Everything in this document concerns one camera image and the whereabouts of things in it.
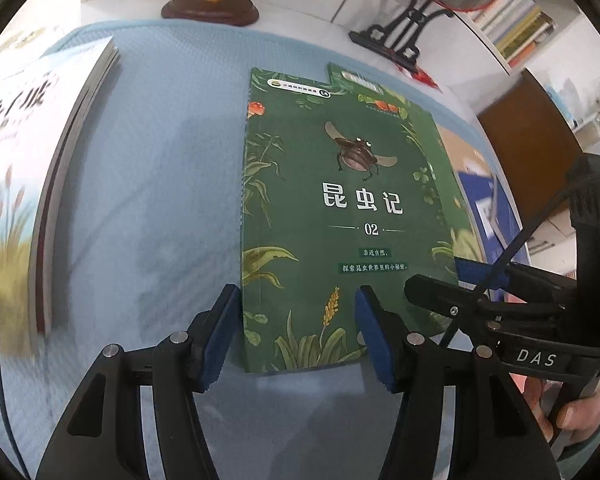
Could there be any light blue quilted mat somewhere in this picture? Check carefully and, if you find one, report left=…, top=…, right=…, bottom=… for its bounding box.
left=0, top=20, right=530, bottom=480

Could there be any person's right hand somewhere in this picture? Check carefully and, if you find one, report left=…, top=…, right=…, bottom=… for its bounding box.
left=522, top=372, right=600, bottom=443

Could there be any blue book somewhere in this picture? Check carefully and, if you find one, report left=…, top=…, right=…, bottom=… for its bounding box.
left=454, top=167, right=530, bottom=266

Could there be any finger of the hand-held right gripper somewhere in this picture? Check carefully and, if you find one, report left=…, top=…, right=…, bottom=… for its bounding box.
left=404, top=274, right=491, bottom=330
left=452, top=255, right=576, bottom=312

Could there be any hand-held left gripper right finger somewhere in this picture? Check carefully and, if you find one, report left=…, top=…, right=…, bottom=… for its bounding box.
left=355, top=284, right=563, bottom=480

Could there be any row of pale shelf books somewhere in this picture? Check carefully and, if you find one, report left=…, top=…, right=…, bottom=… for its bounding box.
left=467, top=0, right=555, bottom=68

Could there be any red tassel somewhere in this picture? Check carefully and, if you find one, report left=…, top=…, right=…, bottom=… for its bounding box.
left=395, top=57, right=441, bottom=92

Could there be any tan book with animal drawing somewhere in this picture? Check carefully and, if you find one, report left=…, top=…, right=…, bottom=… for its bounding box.
left=437, top=122, right=505, bottom=196

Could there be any green book with leaf print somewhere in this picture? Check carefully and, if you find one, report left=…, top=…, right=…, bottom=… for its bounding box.
left=327, top=62, right=478, bottom=281

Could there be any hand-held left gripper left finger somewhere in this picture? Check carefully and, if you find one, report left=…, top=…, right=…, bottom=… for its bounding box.
left=35, top=284, right=241, bottom=480

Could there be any stack of books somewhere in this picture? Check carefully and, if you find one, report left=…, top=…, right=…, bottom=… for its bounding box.
left=0, top=35, right=121, bottom=333

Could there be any green book with beetle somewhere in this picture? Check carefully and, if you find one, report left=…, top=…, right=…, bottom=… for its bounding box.
left=240, top=66, right=468, bottom=375

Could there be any round fan ornament on stand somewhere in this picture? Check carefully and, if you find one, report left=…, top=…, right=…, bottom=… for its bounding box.
left=349, top=0, right=505, bottom=73

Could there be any brown wooden cabinet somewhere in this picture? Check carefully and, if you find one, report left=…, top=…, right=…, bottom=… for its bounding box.
left=477, top=67, right=600, bottom=271

